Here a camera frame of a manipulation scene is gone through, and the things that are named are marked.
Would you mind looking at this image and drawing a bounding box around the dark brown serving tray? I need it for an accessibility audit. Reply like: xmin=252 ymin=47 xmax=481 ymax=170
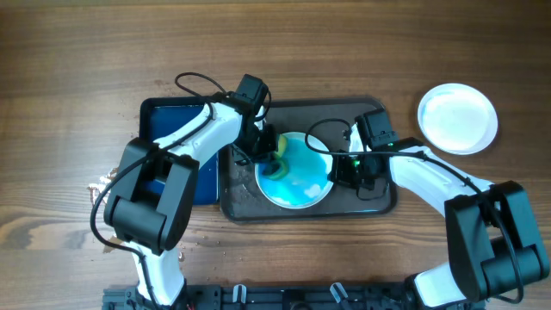
xmin=219 ymin=96 xmax=397 ymax=224

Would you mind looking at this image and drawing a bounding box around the black mounting rail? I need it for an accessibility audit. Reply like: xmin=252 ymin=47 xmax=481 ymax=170
xmin=102 ymin=282 xmax=418 ymax=310

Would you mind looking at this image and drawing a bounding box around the white plate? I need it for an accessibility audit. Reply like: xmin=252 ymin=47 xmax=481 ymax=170
xmin=417 ymin=83 xmax=498 ymax=155
xmin=255 ymin=132 xmax=333 ymax=209

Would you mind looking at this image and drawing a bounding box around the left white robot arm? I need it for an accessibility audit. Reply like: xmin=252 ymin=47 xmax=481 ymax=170
xmin=96 ymin=75 xmax=278 ymax=309

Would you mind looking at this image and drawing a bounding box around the green yellow sponge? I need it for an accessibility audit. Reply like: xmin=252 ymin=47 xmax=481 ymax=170
xmin=262 ymin=134 xmax=289 ymax=180

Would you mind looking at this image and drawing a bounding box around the white plate front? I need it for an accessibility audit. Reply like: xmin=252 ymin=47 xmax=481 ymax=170
xmin=255 ymin=132 xmax=333 ymax=209

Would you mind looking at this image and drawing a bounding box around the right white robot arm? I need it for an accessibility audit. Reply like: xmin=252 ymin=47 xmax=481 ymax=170
xmin=329 ymin=109 xmax=550 ymax=309

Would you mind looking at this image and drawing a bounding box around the blue water tray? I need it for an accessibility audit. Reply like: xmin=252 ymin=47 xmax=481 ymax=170
xmin=139 ymin=96 xmax=220 ymax=206

